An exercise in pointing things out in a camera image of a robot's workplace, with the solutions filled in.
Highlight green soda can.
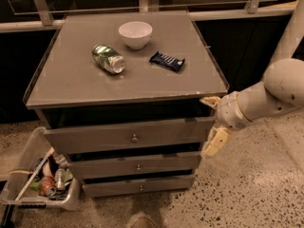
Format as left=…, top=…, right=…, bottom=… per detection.
left=92, top=45, right=125, bottom=74

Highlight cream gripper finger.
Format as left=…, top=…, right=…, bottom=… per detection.
left=202, top=126, right=231, bottom=157
left=199, top=96, right=220, bottom=109

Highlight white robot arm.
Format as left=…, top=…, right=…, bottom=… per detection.
left=200, top=0, right=304, bottom=156

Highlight metal railing with glass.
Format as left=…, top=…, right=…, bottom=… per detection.
left=0, top=0, right=300, bottom=33

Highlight grey bottom drawer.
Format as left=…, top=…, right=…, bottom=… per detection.
left=83, top=175, right=195, bottom=198

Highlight white ceramic bowl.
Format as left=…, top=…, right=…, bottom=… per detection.
left=118, top=21, right=153, bottom=49

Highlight silver can in bin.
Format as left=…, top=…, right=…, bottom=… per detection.
left=55, top=168, right=66, bottom=191

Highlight red soda can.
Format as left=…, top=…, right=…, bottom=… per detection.
left=40, top=177, right=56, bottom=198

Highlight clear plastic bin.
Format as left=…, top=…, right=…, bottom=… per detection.
left=0, top=127, right=81, bottom=211

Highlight white stick in bin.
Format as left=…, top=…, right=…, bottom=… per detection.
left=15, top=147, right=54, bottom=201

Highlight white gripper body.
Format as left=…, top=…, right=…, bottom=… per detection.
left=217, top=91, right=252, bottom=130

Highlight dark blue snack bar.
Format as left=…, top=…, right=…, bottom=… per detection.
left=149, top=51, right=185, bottom=72

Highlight grey drawer cabinet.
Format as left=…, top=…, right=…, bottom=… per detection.
left=25, top=11, right=229, bottom=186

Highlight grey top drawer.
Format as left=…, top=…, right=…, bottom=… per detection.
left=45, top=117, right=214, bottom=154

